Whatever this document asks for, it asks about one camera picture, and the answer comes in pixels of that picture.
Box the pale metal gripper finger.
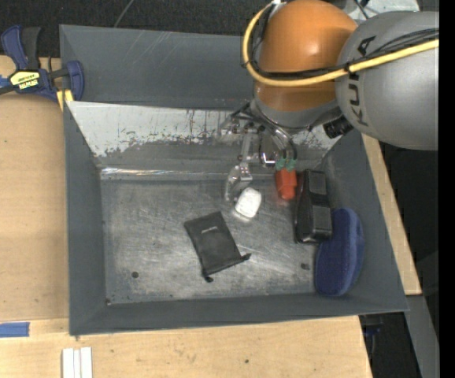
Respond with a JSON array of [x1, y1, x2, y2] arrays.
[[224, 167, 241, 203], [238, 161, 254, 191]]

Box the white rounded block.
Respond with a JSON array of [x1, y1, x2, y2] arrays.
[[234, 187, 263, 220]]

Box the orange plastic piece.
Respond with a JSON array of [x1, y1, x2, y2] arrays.
[[274, 169, 299, 201]]

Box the black cloth pouch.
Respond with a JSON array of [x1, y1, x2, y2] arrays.
[[183, 210, 253, 284]]

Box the grey metal bin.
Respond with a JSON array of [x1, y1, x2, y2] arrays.
[[58, 24, 410, 336]]

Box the blue oval sponge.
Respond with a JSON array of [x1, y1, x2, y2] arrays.
[[313, 207, 366, 298]]

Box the pale wood flat board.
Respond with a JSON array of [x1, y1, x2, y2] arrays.
[[0, 55, 71, 324]]

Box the black box with straps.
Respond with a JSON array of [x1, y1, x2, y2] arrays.
[[293, 169, 335, 245]]

